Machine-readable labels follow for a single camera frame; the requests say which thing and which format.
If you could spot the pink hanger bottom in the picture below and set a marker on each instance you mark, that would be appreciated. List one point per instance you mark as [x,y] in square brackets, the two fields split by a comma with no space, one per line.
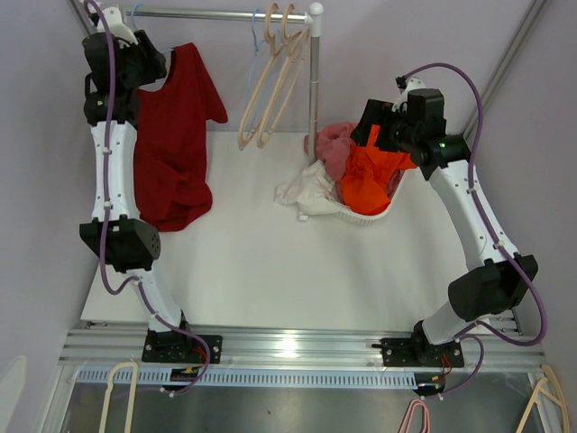
[411,414]

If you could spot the beige hanger bottom right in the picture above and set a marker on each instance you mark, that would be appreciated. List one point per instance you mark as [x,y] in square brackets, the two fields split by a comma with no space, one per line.
[548,398]

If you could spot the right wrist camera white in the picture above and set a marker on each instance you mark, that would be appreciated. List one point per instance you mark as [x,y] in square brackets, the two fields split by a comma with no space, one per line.
[406,85]

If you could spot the beige wooden hanger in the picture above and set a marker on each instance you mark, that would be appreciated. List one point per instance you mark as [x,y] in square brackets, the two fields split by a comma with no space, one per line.
[293,46]
[257,100]

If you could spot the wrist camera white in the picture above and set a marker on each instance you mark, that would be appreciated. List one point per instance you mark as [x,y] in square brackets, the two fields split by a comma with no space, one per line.
[112,15]
[406,85]

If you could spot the metal clothes rack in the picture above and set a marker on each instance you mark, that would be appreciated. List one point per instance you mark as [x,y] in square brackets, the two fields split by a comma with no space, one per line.
[313,90]

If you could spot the orange t shirt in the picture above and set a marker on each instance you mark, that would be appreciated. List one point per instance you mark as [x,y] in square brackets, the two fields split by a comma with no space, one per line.
[369,173]

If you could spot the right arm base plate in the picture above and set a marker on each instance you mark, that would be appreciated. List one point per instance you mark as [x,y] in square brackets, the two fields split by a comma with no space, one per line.
[413,352]

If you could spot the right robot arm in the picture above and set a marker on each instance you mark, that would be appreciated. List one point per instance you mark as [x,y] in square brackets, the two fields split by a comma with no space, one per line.
[498,275]

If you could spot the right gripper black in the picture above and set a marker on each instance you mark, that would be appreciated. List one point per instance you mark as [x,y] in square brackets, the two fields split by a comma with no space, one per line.
[375,113]

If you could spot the aluminium rail frame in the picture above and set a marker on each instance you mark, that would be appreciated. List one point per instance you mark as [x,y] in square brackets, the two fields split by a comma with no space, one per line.
[109,342]

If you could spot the white t shirt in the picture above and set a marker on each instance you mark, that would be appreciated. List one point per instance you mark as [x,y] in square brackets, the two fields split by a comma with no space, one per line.
[312,191]

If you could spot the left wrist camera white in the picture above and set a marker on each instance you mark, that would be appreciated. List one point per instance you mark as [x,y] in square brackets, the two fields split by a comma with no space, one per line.
[112,15]

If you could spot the blue hanger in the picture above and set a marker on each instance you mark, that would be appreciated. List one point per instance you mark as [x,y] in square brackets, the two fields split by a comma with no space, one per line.
[133,20]
[256,47]

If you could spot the white plastic basket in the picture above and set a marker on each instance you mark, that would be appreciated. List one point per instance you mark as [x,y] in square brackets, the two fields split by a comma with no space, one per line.
[362,220]

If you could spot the dark red t shirt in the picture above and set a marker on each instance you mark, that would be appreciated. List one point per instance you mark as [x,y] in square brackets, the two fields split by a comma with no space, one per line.
[170,157]

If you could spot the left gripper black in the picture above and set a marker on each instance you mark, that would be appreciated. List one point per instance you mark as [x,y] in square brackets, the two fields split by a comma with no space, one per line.
[154,62]

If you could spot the slotted cable duct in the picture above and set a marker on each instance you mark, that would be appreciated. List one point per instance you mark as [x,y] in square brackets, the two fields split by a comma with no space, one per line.
[265,378]

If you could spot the pink t shirt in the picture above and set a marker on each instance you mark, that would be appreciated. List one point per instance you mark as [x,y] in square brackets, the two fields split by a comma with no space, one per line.
[333,147]

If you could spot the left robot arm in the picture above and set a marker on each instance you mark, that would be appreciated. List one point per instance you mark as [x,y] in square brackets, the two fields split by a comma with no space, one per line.
[126,246]

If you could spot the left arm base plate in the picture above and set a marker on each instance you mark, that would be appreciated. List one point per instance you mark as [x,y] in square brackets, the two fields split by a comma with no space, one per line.
[172,348]

